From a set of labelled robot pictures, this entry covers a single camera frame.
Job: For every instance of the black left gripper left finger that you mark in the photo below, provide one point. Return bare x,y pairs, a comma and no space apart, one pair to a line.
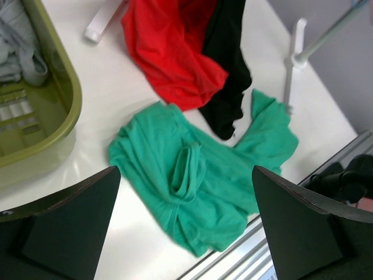
59,236

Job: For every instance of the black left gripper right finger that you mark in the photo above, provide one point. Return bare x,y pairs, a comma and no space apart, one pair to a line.
309,235

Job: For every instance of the green tank top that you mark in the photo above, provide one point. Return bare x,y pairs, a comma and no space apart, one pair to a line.
198,190

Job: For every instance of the grey tank top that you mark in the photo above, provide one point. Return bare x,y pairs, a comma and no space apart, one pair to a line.
20,50

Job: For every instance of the black tank top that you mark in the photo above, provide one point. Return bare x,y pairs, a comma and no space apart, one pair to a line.
222,44

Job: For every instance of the red tank top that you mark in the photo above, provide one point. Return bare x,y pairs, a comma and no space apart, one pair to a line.
165,40

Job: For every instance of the olive green plastic basket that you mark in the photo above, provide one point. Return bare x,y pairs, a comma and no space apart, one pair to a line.
37,122

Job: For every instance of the silver white clothes rack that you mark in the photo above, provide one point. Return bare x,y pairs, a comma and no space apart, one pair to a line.
294,63

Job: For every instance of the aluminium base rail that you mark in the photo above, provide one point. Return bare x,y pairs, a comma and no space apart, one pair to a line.
249,256

